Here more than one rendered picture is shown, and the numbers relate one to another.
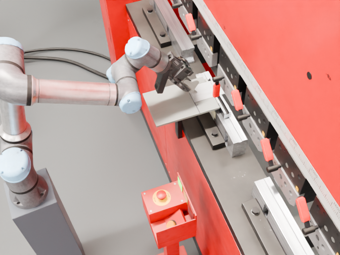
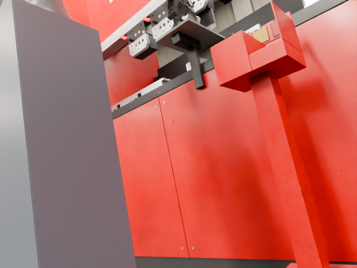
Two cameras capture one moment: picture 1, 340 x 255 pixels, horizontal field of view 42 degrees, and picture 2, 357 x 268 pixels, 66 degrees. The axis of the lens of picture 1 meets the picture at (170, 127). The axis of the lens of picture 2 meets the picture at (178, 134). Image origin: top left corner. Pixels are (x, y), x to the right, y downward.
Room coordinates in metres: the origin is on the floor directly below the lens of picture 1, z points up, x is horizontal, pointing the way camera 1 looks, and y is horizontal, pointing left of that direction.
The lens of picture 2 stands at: (0.34, 0.66, 0.41)
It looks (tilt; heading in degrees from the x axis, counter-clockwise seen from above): 10 degrees up; 327
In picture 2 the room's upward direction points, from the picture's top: 11 degrees counter-clockwise
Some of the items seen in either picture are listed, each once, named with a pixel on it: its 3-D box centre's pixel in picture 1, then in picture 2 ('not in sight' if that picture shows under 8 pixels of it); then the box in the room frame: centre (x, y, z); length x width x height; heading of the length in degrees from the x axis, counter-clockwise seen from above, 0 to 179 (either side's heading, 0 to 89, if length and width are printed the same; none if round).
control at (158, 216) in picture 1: (168, 210); (255, 48); (0.82, 0.02, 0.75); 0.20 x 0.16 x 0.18; 17
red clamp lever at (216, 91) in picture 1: (218, 86); not in sight; (1.05, -0.17, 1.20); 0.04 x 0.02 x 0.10; 107
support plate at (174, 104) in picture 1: (180, 100); (191, 39); (1.17, -0.05, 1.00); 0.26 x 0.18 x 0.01; 107
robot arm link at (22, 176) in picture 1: (16, 168); not in sight; (0.93, 0.58, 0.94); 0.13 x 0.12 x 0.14; 10
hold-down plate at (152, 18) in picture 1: (156, 26); not in sight; (1.77, 0.04, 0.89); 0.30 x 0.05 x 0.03; 17
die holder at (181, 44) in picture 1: (170, 24); (138, 102); (1.74, -0.03, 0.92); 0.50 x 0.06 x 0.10; 17
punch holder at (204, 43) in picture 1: (214, 37); (195, 1); (1.24, -0.18, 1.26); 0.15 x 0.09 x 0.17; 17
